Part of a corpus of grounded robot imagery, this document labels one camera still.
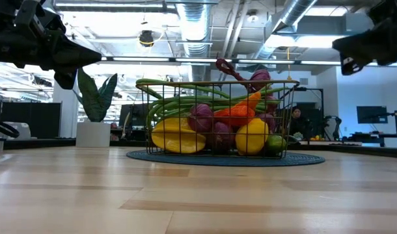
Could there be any orange wrinkled carrot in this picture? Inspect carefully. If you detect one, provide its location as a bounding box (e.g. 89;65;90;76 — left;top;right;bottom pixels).
236;92;262;110

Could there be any dark wall monitor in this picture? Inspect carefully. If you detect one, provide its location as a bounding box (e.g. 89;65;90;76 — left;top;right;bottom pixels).
357;105;389;125

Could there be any black cable loop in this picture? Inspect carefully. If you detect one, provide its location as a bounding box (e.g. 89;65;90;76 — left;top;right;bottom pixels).
0;118;20;139

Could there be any yellow starfruit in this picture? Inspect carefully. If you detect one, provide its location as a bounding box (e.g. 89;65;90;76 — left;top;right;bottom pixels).
151;116;207;155

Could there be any black metal frame rack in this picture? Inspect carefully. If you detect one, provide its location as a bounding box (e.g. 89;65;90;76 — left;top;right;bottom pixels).
294;86;325;113

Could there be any yellow toy lemon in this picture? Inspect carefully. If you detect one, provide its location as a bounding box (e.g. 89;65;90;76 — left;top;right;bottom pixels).
234;118;270;157

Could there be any long linear ceiling light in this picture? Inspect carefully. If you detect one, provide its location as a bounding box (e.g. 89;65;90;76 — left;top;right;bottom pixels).
99;55;342;66

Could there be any yellow hanging cord pendant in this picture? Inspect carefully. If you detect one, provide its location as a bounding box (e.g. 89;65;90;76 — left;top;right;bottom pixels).
285;47;292;81

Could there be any black room partition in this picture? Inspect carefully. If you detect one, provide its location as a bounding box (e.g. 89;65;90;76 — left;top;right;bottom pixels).
0;101;62;139

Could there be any blue round woven mat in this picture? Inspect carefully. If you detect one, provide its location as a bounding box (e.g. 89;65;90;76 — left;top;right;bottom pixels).
126;149;326;168

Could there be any black desk monitor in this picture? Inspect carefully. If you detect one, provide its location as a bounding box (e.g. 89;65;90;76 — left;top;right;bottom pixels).
118;103;149;128

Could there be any dark green cucumber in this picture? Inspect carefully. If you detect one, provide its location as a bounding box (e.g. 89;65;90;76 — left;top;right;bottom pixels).
264;134;288;157

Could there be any person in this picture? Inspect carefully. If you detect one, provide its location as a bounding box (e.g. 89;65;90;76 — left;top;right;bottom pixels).
288;105;314;139

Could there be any large green leafy plant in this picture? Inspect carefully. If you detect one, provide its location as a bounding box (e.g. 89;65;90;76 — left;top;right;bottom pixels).
73;67;118;123

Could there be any wide silver ceiling duct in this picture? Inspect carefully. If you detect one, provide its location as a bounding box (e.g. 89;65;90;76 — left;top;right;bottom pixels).
175;0;215;82

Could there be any green long bean bundle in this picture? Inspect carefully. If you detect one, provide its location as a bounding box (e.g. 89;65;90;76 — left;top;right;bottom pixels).
135;77;289;131

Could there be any grey box device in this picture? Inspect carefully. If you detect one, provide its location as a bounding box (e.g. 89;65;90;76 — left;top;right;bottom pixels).
0;121;32;141

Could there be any white square planter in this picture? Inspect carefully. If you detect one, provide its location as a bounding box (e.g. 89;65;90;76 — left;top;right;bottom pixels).
75;121;112;148

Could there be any black wire basket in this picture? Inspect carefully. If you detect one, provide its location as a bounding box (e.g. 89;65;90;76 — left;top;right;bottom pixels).
135;79;300;160

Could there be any red wrinkled carrot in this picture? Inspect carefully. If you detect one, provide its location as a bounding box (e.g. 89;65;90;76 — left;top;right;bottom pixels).
213;105;256;127

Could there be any black ceiling cable reel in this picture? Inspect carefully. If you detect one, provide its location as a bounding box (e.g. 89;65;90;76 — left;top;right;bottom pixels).
139;29;156;48

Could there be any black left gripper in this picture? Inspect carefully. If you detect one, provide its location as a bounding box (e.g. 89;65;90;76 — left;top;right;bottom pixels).
0;31;102;90

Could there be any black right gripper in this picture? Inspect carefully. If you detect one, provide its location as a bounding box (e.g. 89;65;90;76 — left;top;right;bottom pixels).
332;14;397;76

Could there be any slanted silver ceiling duct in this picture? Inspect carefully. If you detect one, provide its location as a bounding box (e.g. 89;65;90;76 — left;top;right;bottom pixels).
250;0;318;71

